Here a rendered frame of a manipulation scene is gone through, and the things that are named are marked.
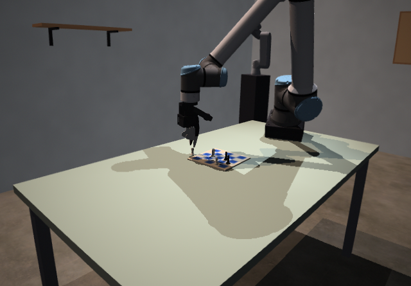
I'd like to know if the blue and cream chessboard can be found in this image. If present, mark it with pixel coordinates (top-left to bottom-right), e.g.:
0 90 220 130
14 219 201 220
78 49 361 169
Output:
188 148 251 171

